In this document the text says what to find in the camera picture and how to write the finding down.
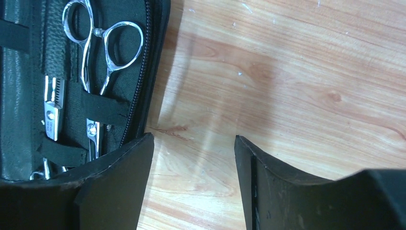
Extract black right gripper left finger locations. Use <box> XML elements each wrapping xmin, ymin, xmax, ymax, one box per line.
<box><xmin>0</xmin><ymin>133</ymin><xmax>154</xmax><ymax>230</ymax></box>

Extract black zippered tool case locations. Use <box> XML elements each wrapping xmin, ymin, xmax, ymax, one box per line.
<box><xmin>0</xmin><ymin>0</ymin><xmax>171</xmax><ymax>181</ymax></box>

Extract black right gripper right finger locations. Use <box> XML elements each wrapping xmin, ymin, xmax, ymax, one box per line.
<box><xmin>234</xmin><ymin>136</ymin><xmax>406</xmax><ymax>230</ymax></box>

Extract silver thinning scissors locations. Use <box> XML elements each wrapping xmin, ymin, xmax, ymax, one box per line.
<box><xmin>29</xmin><ymin>75</ymin><xmax>67</xmax><ymax>180</ymax></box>

